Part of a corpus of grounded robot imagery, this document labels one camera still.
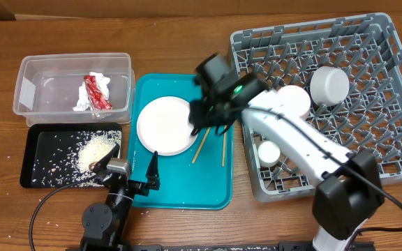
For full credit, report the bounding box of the pile of rice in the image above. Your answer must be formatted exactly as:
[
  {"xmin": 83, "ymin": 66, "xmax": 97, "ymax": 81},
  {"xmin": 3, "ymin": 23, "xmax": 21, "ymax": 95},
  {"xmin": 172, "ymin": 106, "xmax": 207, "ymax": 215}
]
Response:
[{"xmin": 30, "ymin": 130, "xmax": 122, "ymax": 188}]

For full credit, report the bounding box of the black plastic tray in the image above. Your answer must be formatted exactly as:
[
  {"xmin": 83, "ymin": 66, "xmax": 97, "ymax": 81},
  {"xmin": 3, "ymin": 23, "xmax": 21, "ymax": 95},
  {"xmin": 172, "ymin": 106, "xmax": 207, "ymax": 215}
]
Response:
[{"xmin": 20, "ymin": 123, "xmax": 123, "ymax": 188}]

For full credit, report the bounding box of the white cup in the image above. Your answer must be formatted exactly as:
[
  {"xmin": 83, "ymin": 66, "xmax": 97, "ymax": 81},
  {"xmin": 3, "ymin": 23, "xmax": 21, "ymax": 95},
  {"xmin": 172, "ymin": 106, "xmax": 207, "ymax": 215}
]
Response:
[{"xmin": 257, "ymin": 141, "xmax": 281, "ymax": 167}]

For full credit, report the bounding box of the large pink plate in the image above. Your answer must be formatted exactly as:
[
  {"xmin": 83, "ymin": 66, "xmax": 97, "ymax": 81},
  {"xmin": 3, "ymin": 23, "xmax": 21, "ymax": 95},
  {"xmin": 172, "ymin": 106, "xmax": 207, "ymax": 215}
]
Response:
[{"xmin": 136, "ymin": 96, "xmax": 197, "ymax": 156}]

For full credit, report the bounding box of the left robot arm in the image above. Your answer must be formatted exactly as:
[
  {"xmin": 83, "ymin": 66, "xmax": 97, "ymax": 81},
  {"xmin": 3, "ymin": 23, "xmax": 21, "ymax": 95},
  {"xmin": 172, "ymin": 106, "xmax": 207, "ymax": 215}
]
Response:
[{"xmin": 80, "ymin": 144, "xmax": 160, "ymax": 251}]

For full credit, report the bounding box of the grey white bowl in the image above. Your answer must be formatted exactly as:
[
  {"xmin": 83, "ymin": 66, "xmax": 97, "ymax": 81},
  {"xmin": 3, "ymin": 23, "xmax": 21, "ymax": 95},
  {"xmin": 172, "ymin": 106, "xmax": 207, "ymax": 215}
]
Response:
[{"xmin": 310, "ymin": 66, "xmax": 350, "ymax": 107}]

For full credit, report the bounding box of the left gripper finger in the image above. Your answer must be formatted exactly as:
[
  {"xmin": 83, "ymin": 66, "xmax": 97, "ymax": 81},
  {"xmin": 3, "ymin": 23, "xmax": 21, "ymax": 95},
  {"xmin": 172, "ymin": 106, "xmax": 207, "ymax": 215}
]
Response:
[
  {"xmin": 146, "ymin": 151, "xmax": 161, "ymax": 190},
  {"xmin": 89, "ymin": 144, "xmax": 120, "ymax": 172}
]

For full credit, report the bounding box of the grey dishwasher rack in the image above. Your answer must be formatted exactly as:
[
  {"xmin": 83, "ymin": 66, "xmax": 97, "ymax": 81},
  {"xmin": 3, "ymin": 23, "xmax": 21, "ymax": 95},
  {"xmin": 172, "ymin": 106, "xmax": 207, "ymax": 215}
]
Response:
[{"xmin": 228, "ymin": 13, "xmax": 402, "ymax": 185}]

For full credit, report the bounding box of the red foil wrapper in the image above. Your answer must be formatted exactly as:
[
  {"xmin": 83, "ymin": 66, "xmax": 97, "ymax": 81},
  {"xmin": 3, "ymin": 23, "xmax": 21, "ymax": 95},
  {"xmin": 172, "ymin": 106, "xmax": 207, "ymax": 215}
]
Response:
[{"xmin": 84, "ymin": 75, "xmax": 112, "ymax": 110}]

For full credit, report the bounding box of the teal plastic tray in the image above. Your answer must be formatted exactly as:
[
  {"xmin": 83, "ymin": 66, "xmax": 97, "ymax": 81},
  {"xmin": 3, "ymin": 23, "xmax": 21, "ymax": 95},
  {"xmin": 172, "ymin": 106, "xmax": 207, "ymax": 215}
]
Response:
[{"xmin": 128, "ymin": 73, "xmax": 234, "ymax": 210}]

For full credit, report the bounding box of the small pink bowl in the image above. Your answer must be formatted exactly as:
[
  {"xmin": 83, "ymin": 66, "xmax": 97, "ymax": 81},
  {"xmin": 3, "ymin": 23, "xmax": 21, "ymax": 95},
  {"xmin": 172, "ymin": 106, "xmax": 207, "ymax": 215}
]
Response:
[{"xmin": 277, "ymin": 85, "xmax": 311, "ymax": 121}]

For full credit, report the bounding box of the clear plastic bin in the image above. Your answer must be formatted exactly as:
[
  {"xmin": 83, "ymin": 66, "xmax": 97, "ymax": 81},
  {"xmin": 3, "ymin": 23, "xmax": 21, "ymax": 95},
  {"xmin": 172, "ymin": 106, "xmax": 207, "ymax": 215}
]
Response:
[{"xmin": 13, "ymin": 52, "xmax": 135, "ymax": 126}]

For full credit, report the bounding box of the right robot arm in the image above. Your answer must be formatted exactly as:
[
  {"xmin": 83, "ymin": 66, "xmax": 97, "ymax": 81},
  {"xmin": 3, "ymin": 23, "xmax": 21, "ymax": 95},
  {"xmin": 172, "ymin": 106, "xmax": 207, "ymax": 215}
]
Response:
[{"xmin": 188, "ymin": 54, "xmax": 385, "ymax": 250}]

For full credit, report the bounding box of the wooden chopstick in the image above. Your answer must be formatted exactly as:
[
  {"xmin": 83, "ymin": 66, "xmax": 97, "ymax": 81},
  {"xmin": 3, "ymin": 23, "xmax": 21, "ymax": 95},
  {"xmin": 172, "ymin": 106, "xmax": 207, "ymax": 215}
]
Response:
[
  {"xmin": 192, "ymin": 127, "xmax": 211, "ymax": 164},
  {"xmin": 221, "ymin": 133, "xmax": 227, "ymax": 167}
]

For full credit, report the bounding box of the white napkin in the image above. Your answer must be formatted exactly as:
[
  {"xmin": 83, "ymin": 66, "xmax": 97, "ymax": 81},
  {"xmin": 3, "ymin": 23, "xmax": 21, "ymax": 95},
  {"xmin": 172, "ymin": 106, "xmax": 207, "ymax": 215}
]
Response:
[{"xmin": 73, "ymin": 72, "xmax": 111, "ymax": 112}]

